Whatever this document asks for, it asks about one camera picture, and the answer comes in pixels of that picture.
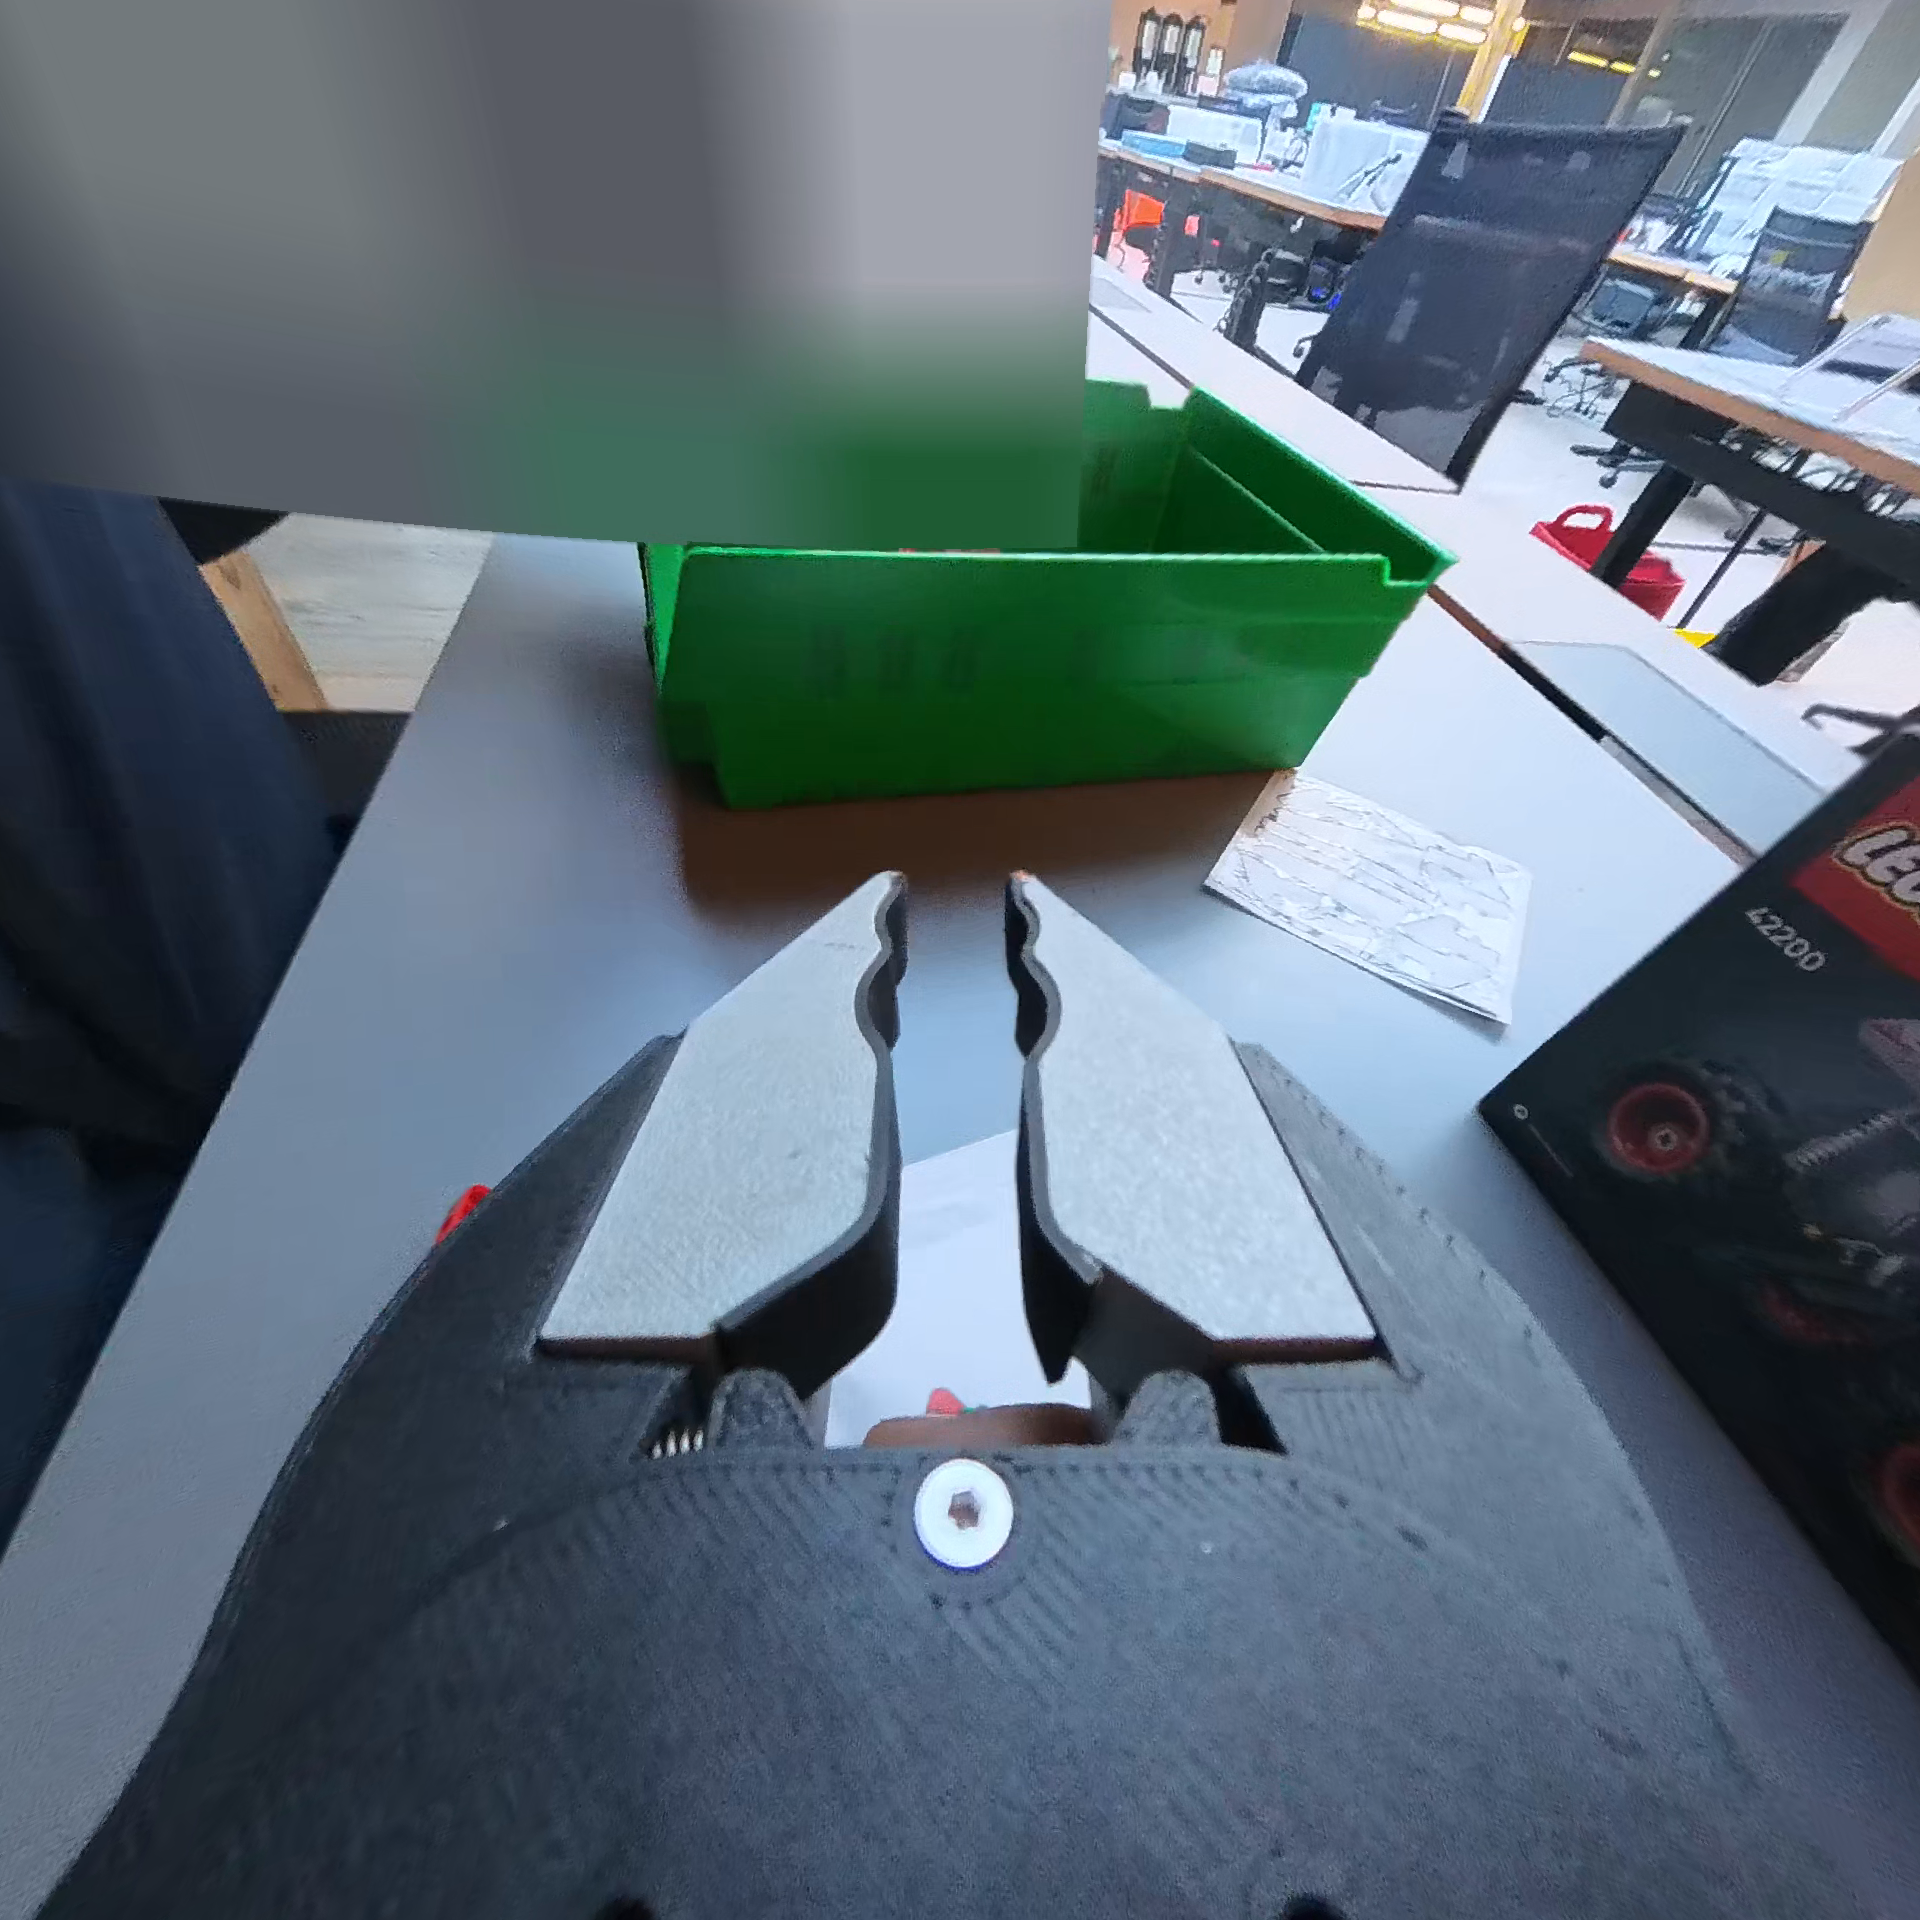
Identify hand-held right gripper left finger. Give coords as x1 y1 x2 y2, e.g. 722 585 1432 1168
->
537 870 913 1407

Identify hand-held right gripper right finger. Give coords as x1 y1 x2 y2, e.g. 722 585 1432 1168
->
1002 873 1383 1389

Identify black lego instruction booklet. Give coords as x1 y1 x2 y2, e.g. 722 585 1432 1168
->
1478 736 1920 1683

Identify white paper sheet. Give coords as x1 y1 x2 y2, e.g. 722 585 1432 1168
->
896 1132 1040 1444

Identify white sticker sheet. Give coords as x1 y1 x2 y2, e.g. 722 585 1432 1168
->
1202 768 1537 1025

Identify green plastic bin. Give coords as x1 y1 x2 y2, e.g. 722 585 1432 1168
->
639 376 1461 812

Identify red plastic basket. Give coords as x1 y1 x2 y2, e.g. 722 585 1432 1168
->
1529 504 1685 620

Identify large black mesh office chair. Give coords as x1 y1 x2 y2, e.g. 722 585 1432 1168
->
1297 112 1691 485

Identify black-legged wooden desk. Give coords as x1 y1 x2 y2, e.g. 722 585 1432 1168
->
1581 317 1920 676

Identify long wood-edged desk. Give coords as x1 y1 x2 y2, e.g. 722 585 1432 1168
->
1096 132 1443 301

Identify small black office chair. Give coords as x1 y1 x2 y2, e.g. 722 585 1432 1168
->
1711 208 1878 365

